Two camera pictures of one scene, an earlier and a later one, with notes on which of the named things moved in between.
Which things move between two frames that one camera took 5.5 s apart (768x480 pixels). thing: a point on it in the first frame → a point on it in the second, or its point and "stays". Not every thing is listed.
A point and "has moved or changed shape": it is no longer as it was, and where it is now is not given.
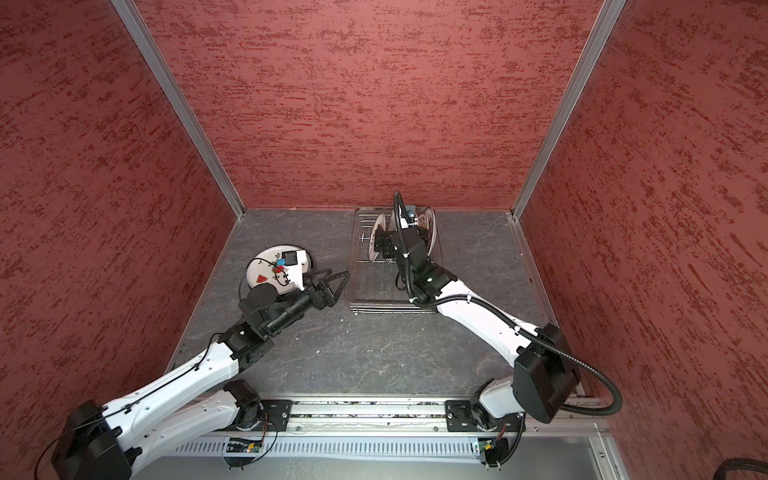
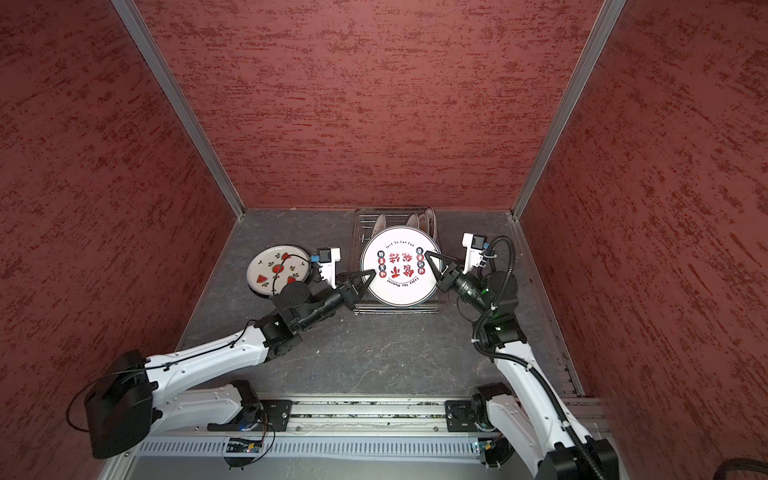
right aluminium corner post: x=598 y=36 stays
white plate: x=371 y=246 has moved or changed shape
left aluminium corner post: x=147 y=45 stays
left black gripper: x=328 y=297 → x=351 y=291
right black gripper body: x=390 y=249 → x=449 y=279
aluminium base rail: x=416 y=417 stays
